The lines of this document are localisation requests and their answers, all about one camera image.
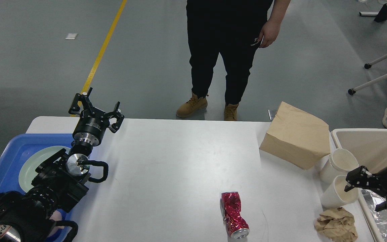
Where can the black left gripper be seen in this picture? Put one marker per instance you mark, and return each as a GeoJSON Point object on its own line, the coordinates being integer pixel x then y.
{"type": "Point", "coordinates": [90, 128]}

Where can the aluminium foil tray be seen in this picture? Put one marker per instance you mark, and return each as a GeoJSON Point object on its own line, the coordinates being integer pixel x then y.
{"type": "Point", "coordinates": [376, 221]}

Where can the white paper cup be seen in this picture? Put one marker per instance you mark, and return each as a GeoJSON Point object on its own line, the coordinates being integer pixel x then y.
{"type": "Point", "coordinates": [335, 196]}
{"type": "Point", "coordinates": [339, 162]}

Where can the green plate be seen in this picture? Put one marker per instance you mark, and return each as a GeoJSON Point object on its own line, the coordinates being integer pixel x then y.
{"type": "Point", "coordinates": [27, 172]}

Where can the brown paper bag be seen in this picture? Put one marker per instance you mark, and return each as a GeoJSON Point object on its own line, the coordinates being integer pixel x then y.
{"type": "Point", "coordinates": [297, 137]}

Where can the crushed red can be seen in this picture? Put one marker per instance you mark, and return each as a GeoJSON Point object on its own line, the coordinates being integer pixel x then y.
{"type": "Point", "coordinates": [236, 226]}

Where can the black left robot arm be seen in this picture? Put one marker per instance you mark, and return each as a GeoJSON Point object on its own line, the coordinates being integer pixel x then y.
{"type": "Point", "coordinates": [79, 163]}

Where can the beige plastic bin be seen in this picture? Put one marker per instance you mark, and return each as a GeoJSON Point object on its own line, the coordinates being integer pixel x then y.
{"type": "Point", "coordinates": [369, 146]}

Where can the crumpled brown paper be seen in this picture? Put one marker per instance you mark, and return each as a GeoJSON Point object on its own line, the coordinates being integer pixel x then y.
{"type": "Point", "coordinates": [337, 224]}

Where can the white paper scrap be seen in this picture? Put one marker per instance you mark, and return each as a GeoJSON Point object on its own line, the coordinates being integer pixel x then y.
{"type": "Point", "coordinates": [71, 36]}

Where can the blue plastic tray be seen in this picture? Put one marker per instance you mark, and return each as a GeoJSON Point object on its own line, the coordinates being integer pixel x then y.
{"type": "Point", "coordinates": [8, 161]}

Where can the left metal floor plate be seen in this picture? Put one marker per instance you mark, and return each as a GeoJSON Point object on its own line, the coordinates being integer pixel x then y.
{"type": "Point", "coordinates": [272, 113]}

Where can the person in tan boots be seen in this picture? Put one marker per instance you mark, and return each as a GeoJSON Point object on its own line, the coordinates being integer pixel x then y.
{"type": "Point", "coordinates": [234, 30]}

